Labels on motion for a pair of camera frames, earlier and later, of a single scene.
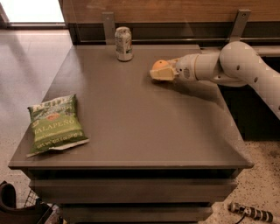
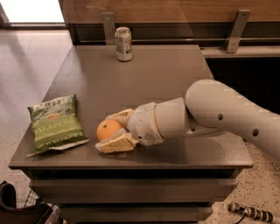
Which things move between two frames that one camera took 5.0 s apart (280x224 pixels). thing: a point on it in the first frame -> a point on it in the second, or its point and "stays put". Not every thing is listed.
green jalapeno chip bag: [55, 125] stays put
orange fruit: [161, 63] -> [106, 129]
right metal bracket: [240, 24] stays put
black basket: [33, 212] stays put
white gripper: [185, 68] -> [143, 123]
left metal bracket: [109, 28] stays put
